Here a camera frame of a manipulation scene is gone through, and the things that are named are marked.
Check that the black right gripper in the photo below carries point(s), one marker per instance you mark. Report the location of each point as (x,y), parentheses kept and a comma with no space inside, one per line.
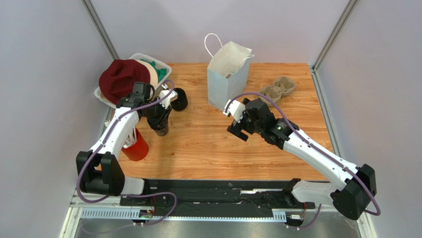
(240,127)

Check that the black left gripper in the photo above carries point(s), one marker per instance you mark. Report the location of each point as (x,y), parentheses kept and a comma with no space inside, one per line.
(163,110)

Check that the stack of black cups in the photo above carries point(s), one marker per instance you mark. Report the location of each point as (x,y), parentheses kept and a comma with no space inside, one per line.
(160,128)

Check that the white paper bag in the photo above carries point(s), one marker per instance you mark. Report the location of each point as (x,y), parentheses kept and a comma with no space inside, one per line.
(227,73)

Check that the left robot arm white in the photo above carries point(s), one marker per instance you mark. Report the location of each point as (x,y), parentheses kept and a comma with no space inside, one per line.
(99,171)

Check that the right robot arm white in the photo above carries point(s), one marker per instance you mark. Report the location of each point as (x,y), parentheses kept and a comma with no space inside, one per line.
(350,189)

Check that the red cup with straws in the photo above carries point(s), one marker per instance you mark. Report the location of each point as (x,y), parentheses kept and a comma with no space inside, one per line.
(137,150)

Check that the beige hat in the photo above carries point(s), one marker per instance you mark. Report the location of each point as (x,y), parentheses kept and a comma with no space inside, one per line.
(153,76)

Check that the green cloth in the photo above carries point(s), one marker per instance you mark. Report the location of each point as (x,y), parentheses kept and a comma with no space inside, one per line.
(161,72)

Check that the dark red bucket hat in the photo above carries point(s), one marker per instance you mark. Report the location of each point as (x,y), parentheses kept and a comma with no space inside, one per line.
(118,79)

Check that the brown pulp cup carrier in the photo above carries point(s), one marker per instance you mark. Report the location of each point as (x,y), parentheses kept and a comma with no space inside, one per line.
(282,86)

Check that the white plastic basket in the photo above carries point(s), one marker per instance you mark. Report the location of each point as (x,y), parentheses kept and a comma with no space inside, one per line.
(137,56)

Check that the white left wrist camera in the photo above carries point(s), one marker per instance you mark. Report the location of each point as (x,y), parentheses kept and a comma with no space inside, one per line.
(166,97)

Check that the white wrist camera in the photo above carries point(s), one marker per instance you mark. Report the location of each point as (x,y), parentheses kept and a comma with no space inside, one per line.
(166,97)
(235,109)

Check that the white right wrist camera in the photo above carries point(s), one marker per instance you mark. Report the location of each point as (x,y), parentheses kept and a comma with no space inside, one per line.
(235,109)

